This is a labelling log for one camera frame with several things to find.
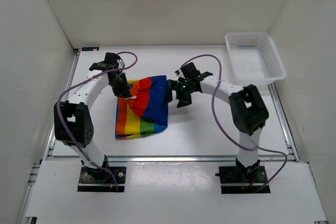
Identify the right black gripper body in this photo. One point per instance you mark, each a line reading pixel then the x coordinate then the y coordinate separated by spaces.
pixel 184 91

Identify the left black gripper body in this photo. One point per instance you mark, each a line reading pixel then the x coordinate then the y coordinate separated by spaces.
pixel 119 86

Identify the rainbow striped shorts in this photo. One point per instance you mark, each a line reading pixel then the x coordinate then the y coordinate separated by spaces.
pixel 147 113

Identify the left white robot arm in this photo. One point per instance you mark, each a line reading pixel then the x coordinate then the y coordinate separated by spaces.
pixel 72 120

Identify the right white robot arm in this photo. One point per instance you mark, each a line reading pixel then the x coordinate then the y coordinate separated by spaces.
pixel 247 107

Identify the black label sticker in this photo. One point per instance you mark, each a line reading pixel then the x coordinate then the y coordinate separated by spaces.
pixel 90 49

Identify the white plastic basket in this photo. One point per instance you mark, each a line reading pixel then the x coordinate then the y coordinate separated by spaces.
pixel 254 58

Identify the aluminium front rail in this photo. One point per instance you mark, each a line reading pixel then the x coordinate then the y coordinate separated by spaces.
pixel 119 159

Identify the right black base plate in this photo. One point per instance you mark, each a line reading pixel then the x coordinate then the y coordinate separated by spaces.
pixel 234 182

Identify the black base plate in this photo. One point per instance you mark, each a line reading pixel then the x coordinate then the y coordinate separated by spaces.
pixel 92 180
pixel 234 182

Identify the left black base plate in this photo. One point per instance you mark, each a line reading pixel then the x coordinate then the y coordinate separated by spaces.
pixel 92 180

